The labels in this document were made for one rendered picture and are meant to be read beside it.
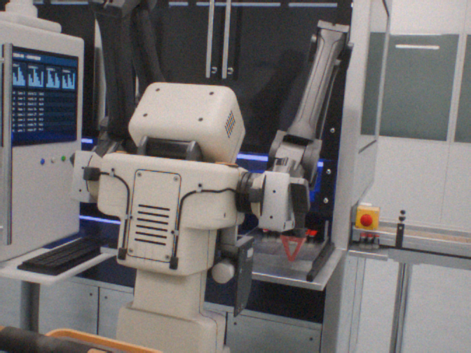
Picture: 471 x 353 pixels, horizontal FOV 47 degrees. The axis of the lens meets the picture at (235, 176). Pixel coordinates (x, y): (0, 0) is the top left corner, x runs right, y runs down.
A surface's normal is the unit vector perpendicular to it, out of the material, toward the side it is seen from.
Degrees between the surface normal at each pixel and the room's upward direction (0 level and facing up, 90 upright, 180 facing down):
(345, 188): 90
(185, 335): 82
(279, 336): 90
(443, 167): 90
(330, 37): 58
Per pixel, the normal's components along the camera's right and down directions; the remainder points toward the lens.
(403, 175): -0.32, 0.11
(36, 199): 0.95, 0.11
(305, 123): -0.07, -0.42
